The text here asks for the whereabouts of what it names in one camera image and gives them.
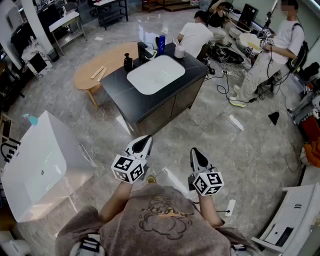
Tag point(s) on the black trash bin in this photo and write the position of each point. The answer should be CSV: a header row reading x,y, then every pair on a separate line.
x,y
53,55

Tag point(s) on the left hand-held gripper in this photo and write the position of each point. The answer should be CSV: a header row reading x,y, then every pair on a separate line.
x,y
125,168

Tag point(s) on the brown printed t-shirt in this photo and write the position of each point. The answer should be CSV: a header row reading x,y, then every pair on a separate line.
x,y
162,225

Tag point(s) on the white mug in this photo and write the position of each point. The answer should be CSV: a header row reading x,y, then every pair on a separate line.
x,y
179,52

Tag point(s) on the person's left forearm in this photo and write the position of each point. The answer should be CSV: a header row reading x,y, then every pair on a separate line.
x,y
116,202

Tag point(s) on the white metal frame desk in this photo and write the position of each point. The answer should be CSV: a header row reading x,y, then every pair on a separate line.
x,y
65,21

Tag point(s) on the orange cloth bag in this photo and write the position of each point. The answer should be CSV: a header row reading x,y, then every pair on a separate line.
x,y
312,153

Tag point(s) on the marble pattern cabinet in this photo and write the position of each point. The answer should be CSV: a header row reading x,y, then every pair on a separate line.
x,y
37,58

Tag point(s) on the black triangular floor object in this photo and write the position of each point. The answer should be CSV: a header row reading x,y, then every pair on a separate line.
x,y
274,118

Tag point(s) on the person's right forearm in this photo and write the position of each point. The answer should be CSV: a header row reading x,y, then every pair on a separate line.
x,y
210,212

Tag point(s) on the black bathtub faucet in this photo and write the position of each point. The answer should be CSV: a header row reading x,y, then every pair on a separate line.
x,y
8,150

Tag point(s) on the white sink basin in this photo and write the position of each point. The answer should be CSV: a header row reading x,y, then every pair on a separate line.
x,y
156,75

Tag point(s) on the person's yellow shoe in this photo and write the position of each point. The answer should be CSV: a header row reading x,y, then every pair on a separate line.
x,y
151,179

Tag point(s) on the black vanity cabinet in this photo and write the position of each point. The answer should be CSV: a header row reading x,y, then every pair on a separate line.
x,y
140,107

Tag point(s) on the white cabinet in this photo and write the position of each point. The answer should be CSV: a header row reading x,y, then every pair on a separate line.
x,y
292,215

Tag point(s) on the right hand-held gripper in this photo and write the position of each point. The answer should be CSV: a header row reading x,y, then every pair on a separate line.
x,y
208,183

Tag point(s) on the blue bottle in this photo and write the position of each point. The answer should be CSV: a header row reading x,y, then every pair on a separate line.
x,y
162,45

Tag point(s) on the black soap dispenser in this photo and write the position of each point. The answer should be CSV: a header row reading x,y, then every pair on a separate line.
x,y
128,63

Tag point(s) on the white bathtub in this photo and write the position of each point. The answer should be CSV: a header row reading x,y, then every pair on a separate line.
x,y
37,162

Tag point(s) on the white power strip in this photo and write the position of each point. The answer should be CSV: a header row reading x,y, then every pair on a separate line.
x,y
230,207

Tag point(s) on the fried egg shaped cushion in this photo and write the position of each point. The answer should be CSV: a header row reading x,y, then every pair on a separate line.
x,y
250,42

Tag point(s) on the oval wooden table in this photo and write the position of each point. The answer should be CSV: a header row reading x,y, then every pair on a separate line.
x,y
107,60

